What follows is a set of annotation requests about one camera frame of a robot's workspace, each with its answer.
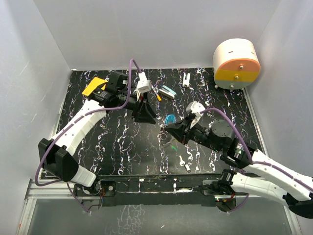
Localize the blue organizer handle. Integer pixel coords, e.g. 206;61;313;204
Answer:
165;114;176;125

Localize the yellow notepad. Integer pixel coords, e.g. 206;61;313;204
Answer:
82;77;107;97

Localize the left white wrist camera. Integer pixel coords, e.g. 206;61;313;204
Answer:
136;71;152;95

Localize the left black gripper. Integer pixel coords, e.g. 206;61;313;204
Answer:
117;92;157;124

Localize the teal white stapler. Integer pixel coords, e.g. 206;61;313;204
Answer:
158;85;177;99

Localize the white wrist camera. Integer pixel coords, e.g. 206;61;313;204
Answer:
136;71;152;95
186;101;205;123

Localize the white orange yellow drum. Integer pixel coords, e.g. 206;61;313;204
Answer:
213;38;261;90

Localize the white tagged key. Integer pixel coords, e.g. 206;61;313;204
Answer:
179;156;191;173

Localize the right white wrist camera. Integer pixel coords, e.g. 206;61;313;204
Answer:
186;101;205;123

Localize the metal key organizer with rings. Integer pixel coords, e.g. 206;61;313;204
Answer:
157;125;177;148

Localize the white orange pen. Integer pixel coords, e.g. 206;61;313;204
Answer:
152;87;162;102

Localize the white plastic clip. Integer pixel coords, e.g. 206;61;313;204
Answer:
182;72;191;88

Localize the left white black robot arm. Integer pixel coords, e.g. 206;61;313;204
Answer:
39;71;156;195

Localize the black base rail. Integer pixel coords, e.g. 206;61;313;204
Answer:
74;174;240;211

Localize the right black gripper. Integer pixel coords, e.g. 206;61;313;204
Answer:
165;114;222;152

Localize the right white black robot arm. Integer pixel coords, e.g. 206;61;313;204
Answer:
164;117;313;219

